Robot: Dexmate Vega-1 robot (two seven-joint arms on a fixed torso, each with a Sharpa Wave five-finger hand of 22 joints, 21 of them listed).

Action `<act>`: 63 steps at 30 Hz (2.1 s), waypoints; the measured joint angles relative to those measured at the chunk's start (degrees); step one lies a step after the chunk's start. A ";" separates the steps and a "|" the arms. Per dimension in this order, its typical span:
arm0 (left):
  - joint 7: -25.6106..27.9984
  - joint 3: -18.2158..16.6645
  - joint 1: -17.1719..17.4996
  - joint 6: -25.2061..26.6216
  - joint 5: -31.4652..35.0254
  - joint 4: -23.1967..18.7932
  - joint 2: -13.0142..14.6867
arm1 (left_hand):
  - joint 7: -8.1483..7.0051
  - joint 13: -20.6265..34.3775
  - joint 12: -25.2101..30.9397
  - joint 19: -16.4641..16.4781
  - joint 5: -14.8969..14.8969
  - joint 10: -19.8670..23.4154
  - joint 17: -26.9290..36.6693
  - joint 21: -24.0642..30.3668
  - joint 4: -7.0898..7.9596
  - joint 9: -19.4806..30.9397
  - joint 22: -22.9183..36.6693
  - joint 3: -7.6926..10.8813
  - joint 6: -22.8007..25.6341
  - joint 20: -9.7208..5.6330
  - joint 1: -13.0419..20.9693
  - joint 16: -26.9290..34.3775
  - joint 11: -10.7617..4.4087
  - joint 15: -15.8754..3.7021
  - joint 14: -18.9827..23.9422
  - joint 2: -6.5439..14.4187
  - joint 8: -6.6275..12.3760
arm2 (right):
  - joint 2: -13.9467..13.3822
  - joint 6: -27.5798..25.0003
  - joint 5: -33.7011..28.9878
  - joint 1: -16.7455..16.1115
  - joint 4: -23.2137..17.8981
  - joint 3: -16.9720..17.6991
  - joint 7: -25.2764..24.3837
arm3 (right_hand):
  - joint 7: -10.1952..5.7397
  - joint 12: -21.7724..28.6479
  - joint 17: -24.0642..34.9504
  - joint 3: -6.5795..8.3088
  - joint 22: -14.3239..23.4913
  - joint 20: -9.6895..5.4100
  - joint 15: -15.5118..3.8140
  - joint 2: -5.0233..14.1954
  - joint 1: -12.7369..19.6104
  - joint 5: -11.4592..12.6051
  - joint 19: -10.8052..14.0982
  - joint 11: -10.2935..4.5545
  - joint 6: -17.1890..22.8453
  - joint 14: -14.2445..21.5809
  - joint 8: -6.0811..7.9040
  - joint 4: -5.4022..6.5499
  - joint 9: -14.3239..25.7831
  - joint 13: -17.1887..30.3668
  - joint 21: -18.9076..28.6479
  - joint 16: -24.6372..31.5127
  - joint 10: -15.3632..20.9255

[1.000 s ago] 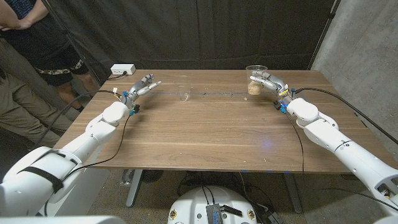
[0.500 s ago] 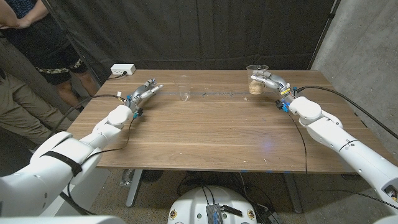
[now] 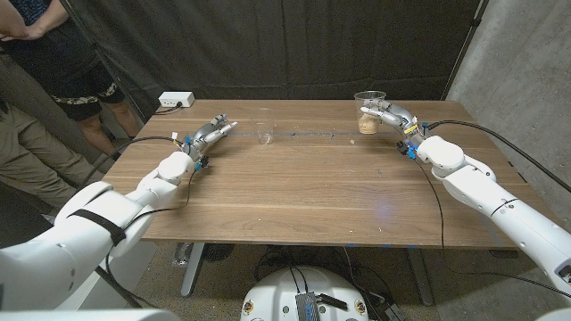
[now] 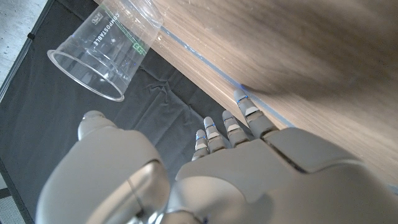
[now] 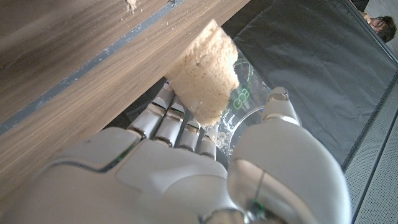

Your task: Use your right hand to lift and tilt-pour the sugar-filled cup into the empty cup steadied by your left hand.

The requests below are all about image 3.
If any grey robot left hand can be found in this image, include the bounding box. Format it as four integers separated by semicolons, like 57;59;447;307
181;113;240;157

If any clear cup with brown sugar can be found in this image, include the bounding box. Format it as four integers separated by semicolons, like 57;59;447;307
353;90;387;136

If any clear plastic cup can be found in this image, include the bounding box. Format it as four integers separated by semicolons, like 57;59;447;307
254;108;276;146

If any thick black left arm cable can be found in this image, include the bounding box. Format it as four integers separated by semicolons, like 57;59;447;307
82;136;186;309

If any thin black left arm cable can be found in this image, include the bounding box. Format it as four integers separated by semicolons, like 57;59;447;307
104;167;200;309

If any black floor cable bundle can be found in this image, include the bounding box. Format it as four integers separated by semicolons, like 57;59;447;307
253;244;402;313

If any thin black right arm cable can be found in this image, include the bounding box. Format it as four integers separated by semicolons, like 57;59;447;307
412;158;571;299

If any black backdrop curtain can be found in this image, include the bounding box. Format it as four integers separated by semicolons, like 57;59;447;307
66;0;485;119

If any person in black shorts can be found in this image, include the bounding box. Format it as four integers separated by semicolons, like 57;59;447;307
0;0;142;157

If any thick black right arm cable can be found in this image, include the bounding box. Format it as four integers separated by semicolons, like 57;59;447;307
426;119;571;195

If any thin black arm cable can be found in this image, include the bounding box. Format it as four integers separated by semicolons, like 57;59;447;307
412;158;571;299
104;167;200;309

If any round black floor fan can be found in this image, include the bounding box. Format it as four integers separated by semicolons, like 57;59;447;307
203;243;236;263

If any grey finned module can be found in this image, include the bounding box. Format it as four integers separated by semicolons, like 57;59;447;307
295;292;321;321

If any grey table leg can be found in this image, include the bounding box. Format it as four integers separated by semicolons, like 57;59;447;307
405;248;436;308

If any person in khaki trousers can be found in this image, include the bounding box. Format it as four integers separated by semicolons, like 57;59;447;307
0;100;104;210

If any black power adapter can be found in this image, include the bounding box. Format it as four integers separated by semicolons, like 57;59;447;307
374;300;407;321

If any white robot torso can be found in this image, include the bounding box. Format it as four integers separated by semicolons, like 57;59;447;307
240;266;370;321

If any white table leg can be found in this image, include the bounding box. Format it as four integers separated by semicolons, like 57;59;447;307
180;243;206;299

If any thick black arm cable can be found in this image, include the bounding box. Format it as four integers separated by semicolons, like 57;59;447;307
426;119;571;195
82;136;186;309

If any white power strip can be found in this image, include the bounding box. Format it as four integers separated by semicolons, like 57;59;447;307
158;91;196;109

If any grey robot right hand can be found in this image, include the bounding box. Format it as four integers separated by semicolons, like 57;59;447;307
359;100;425;151

